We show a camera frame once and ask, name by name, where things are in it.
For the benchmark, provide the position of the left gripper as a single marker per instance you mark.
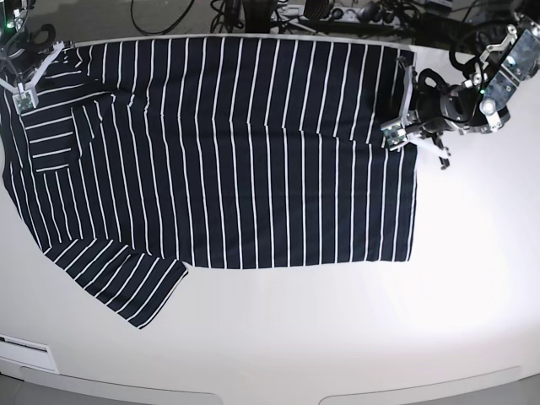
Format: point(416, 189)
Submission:
point(420, 110)

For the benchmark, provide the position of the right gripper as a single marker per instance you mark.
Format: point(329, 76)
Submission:
point(25, 57)

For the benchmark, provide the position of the navy white striped T-shirt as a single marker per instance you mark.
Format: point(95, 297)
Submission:
point(146, 157)

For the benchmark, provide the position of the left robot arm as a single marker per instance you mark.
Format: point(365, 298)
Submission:
point(479, 103)

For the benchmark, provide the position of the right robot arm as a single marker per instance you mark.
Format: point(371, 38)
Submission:
point(17, 13)

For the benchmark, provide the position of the black box on right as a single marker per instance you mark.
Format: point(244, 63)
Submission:
point(443, 33)

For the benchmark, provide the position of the white power strip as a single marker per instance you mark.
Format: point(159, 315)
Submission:
point(337, 14)

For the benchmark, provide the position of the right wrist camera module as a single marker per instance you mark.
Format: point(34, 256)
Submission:
point(25, 99)

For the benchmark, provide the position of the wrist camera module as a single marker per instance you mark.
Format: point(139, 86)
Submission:
point(25, 99)
point(394, 134)

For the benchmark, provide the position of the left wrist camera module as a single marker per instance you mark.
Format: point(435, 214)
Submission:
point(394, 134)

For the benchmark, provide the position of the black post behind table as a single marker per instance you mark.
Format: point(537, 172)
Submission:
point(257, 14)

